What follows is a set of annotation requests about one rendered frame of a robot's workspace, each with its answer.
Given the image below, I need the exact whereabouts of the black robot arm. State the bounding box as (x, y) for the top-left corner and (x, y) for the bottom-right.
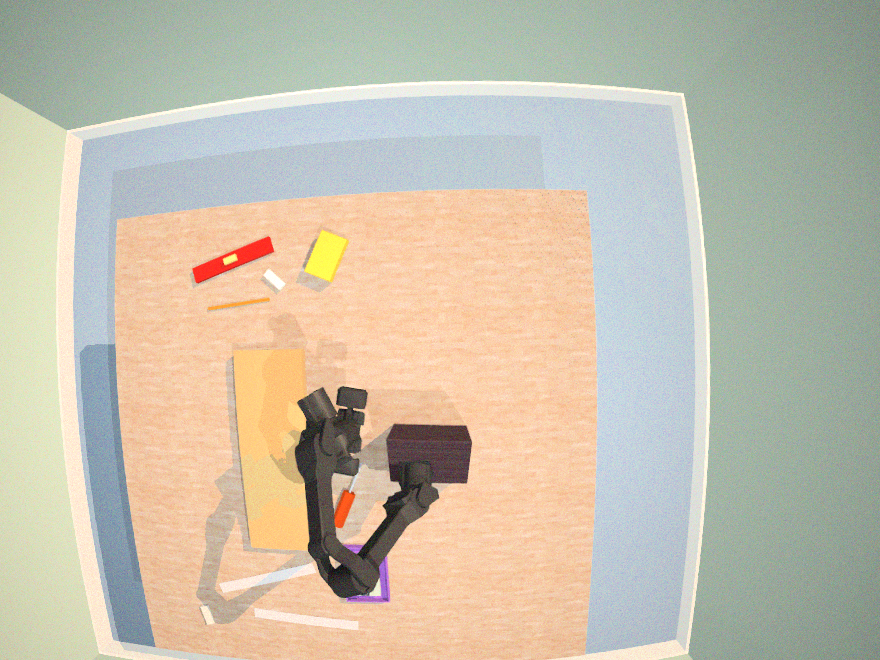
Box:
(295, 387), (439, 598)

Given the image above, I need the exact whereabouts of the orange-handled awl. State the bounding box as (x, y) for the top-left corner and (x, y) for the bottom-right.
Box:
(334, 463), (362, 528)

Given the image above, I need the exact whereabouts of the light orange floor panel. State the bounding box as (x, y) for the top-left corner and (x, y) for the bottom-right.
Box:
(233, 348), (309, 551)

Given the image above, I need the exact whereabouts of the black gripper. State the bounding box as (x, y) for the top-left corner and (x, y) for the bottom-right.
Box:
(332, 386), (368, 476)

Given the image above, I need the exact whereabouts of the purple rectangular tray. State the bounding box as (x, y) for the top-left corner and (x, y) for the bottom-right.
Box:
(343, 544), (390, 603)

